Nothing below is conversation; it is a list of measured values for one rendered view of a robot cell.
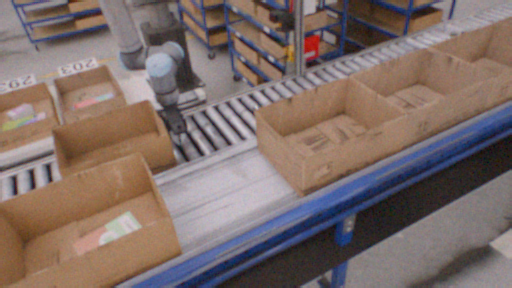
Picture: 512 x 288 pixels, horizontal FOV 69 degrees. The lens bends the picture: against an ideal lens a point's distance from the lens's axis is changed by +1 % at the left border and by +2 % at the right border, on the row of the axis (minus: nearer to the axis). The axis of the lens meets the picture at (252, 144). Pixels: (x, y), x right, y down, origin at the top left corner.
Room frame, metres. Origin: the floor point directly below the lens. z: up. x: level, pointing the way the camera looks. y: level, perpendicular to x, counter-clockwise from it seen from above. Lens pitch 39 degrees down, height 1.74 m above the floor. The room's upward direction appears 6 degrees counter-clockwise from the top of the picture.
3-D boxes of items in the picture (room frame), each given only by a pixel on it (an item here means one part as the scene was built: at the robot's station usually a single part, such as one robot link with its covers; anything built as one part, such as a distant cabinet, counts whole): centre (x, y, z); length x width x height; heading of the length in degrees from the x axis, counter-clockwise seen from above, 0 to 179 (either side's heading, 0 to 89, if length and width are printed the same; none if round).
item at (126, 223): (0.63, 0.40, 0.92); 0.16 x 0.11 x 0.07; 127
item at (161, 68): (1.23, 0.30, 1.11); 0.10 x 0.09 x 0.12; 171
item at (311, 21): (2.53, -0.35, 0.79); 0.40 x 0.30 x 0.10; 26
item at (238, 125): (1.35, 0.03, 0.72); 0.52 x 0.05 x 0.05; 24
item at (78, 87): (1.68, 0.80, 0.80); 0.38 x 0.28 x 0.10; 26
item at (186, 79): (1.82, 0.39, 0.91); 0.26 x 0.26 x 0.33; 24
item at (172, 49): (1.34, 0.30, 1.12); 0.12 x 0.12 x 0.09; 81
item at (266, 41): (2.53, -0.35, 0.59); 0.40 x 0.30 x 0.10; 22
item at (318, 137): (0.98, -0.25, 0.96); 0.39 x 0.29 x 0.17; 114
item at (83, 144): (1.18, 0.54, 0.83); 0.39 x 0.29 x 0.17; 114
